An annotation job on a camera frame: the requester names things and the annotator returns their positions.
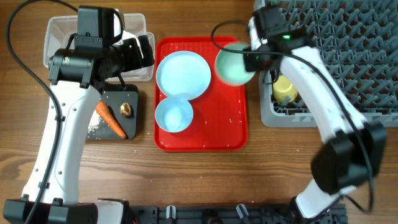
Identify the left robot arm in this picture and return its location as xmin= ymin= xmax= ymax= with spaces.
xmin=3 ymin=34 xmax=154 ymax=223

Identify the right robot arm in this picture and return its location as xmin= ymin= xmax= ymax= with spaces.
xmin=243 ymin=27 xmax=387 ymax=223

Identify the clear plastic bin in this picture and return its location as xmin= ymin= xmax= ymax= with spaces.
xmin=43 ymin=13 xmax=155 ymax=82

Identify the brown food scrap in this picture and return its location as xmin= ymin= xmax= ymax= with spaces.
xmin=120 ymin=102 xmax=133 ymax=118

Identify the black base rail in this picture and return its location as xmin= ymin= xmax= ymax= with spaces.
xmin=131 ymin=204 xmax=348 ymax=224

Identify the spilled white rice pile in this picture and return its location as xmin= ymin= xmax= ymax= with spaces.
xmin=86 ymin=111 xmax=104 ymax=140

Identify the grey dishwasher rack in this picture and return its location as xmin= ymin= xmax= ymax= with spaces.
xmin=272 ymin=0 xmax=397 ymax=128

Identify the light blue bowl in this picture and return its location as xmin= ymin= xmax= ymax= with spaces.
xmin=155 ymin=97 xmax=194 ymax=133

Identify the yellow plastic cup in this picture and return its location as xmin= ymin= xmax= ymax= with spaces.
xmin=272 ymin=75 xmax=298 ymax=103

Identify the green bowl with rice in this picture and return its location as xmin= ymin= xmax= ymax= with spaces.
xmin=215 ymin=50 xmax=255 ymax=86

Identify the light blue plate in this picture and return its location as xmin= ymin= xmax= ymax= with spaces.
xmin=156 ymin=51 xmax=211 ymax=101

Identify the black plastic tray bin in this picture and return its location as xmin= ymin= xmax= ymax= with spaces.
xmin=88 ymin=83 xmax=139 ymax=141

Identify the orange carrot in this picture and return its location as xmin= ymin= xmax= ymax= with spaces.
xmin=95 ymin=101 xmax=127 ymax=139

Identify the red serving tray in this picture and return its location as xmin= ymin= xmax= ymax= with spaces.
xmin=153 ymin=37 xmax=248 ymax=152

